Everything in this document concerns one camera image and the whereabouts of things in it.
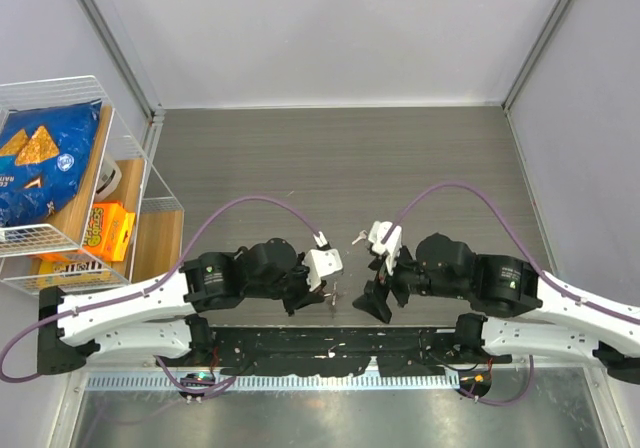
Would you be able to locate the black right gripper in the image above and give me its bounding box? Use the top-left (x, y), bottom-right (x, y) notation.
top-left (353, 241), bottom-right (470, 323)

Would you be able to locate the silver keyring with clips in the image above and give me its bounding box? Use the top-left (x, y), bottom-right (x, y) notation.
top-left (325, 282), bottom-right (345, 316)

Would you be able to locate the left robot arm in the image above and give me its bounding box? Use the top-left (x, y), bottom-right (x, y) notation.
top-left (36, 238), bottom-right (343, 375)

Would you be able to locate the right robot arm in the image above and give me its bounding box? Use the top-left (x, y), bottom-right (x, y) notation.
top-left (353, 233), bottom-right (639, 384)

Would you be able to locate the wooden shelf board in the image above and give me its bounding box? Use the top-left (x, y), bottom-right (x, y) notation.
top-left (110, 158), bottom-right (184, 284)

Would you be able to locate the orange candy box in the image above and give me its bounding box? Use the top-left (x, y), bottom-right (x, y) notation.
top-left (82, 201), bottom-right (136, 262)

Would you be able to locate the white round device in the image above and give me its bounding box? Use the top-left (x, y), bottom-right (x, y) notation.
top-left (94, 152), bottom-right (122, 202)

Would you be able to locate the yellow snack box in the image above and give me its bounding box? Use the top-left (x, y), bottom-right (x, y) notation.
top-left (35, 254), bottom-right (112, 289)

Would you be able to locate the blue chips bag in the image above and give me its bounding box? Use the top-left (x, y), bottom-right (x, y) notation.
top-left (1, 99), bottom-right (102, 228)

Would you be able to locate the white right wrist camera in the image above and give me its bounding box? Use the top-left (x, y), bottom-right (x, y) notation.
top-left (367, 221), bottom-right (402, 275)

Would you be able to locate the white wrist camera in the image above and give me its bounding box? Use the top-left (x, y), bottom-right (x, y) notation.
top-left (367, 221), bottom-right (402, 275)
top-left (303, 249), bottom-right (344, 292)

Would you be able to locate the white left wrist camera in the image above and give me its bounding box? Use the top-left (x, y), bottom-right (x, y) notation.
top-left (303, 249), bottom-right (344, 292)

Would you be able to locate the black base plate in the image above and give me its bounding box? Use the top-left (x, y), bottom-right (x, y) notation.
top-left (209, 327), bottom-right (512, 378)

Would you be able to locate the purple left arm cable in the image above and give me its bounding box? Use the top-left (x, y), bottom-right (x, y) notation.
top-left (0, 195), bottom-right (331, 384)

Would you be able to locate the white slotted cable duct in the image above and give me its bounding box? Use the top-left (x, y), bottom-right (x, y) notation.
top-left (85, 371), bottom-right (459, 392)

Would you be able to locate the white wire shelf rack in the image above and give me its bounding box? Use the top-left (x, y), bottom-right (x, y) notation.
top-left (1, 76), bottom-right (184, 296)

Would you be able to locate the aluminium frame rail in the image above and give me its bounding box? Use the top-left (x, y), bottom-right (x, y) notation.
top-left (59, 0), bottom-right (166, 124)

